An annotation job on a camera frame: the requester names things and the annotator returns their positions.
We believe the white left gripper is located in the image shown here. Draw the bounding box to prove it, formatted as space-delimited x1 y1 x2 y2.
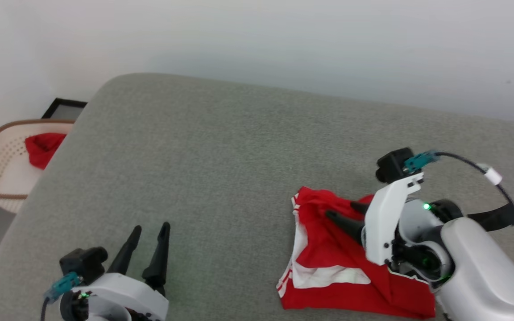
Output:
72 222 171 321

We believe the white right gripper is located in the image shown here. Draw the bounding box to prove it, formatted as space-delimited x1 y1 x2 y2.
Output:
325 173 455 286

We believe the red and white jersey garment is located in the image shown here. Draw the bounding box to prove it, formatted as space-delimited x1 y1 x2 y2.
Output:
277 186 437 320

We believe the plain red cloth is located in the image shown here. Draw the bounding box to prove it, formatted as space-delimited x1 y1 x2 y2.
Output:
25 132 67 170

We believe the left cable with teal plug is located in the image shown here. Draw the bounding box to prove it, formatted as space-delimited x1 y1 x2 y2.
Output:
40 272 81 321

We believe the black strap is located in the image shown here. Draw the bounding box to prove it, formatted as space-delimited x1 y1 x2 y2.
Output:
464 203 514 232

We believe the white cable tag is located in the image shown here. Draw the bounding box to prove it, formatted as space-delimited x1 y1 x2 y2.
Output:
484 165 503 185

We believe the black rectangular frame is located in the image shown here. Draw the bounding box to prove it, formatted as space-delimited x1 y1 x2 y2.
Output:
41 98 88 120

